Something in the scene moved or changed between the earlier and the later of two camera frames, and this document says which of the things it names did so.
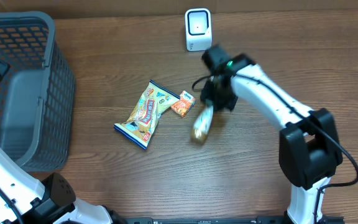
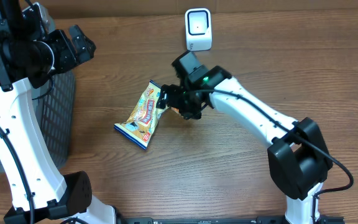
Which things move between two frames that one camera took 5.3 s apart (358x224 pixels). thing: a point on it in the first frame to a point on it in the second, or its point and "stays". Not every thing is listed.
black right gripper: (206, 95) to (168, 97)
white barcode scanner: (198, 29) stays
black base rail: (219, 220) stays
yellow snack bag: (143, 121) stays
